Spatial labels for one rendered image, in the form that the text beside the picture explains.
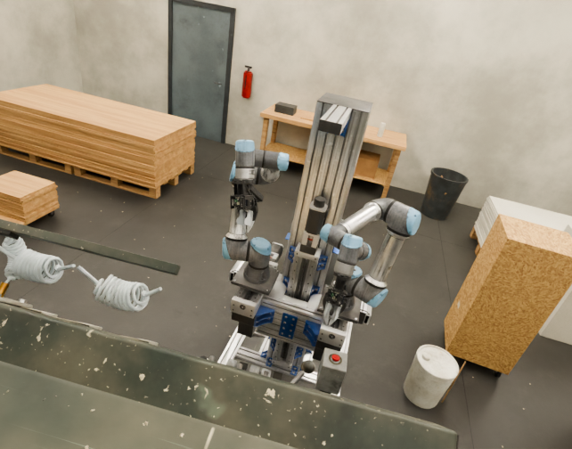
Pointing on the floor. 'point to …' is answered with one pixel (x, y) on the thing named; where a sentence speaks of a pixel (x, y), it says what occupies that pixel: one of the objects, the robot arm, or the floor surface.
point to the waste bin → (442, 192)
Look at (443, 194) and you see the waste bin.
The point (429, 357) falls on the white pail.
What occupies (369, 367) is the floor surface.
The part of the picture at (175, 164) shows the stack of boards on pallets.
